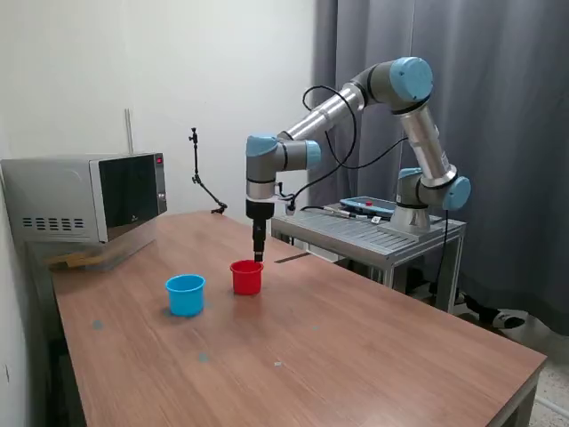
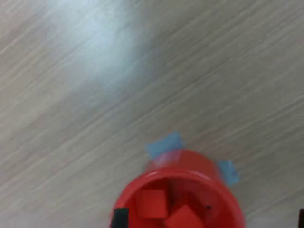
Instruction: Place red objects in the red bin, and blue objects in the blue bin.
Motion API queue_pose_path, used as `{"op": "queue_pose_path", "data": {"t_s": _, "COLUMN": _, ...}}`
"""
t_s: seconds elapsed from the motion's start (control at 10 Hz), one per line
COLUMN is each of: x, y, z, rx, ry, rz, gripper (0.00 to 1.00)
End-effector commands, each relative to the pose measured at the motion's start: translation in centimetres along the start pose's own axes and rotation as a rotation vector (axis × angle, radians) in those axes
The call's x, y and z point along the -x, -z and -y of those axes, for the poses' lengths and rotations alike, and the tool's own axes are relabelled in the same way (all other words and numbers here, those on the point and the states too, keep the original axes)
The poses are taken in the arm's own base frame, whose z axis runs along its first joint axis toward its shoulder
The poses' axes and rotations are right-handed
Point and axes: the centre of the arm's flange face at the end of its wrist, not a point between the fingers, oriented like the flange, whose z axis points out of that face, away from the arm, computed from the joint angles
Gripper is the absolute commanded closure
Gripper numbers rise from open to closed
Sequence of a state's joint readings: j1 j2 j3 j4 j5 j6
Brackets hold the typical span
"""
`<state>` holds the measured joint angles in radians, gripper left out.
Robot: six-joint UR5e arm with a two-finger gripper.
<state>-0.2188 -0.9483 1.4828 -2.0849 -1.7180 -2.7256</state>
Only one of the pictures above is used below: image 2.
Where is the blue tape strip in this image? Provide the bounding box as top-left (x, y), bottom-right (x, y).
top-left (145, 132), bottom-right (186, 159)
top-left (217, 160), bottom-right (241, 186)

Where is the red cube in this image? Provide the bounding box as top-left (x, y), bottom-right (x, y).
top-left (136, 189), bottom-right (169, 219)
top-left (163, 204), bottom-right (205, 228)

